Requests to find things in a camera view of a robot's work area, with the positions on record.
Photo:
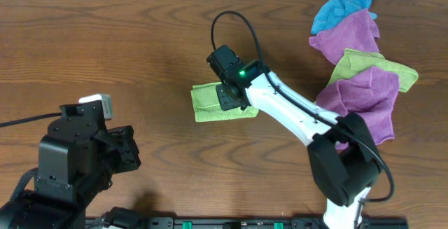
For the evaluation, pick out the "lower purple cloth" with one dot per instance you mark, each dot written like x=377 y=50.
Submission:
x=371 y=94

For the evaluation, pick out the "purple cloth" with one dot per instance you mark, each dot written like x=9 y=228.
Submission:
x=371 y=94
x=357 y=31

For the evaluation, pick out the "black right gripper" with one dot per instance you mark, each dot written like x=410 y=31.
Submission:
x=225 y=103

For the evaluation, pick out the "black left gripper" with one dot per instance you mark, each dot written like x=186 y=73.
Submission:
x=127 y=148

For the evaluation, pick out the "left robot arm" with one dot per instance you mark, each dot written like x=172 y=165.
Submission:
x=44 y=198

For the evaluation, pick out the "olive green cloth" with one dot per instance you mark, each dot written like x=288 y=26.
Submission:
x=353 y=62

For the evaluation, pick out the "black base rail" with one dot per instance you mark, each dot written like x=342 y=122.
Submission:
x=178 y=223

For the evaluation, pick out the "light green cloth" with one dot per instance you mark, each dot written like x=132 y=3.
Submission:
x=207 y=106

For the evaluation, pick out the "blue cloth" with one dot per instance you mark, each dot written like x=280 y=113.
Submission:
x=334 y=11

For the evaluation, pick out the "upper purple cloth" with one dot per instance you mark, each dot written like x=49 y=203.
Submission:
x=357 y=31

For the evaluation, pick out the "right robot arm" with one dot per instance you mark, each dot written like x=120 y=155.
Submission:
x=343 y=158

